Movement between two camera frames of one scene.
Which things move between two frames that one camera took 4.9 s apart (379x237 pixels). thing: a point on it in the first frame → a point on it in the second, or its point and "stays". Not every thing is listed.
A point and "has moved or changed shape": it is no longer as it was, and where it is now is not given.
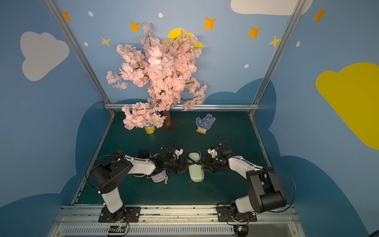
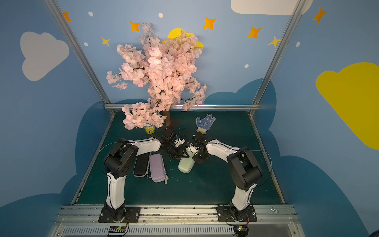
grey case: [196, 172] has moved or changed shape
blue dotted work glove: [205, 124] stays
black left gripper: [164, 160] → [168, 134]
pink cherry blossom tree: [166, 68] stays
